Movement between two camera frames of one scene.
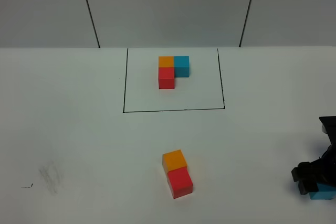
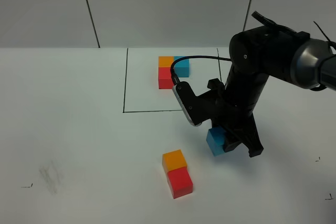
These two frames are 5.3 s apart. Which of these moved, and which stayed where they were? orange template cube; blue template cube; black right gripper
Moved: black right gripper
Stayed: blue template cube; orange template cube
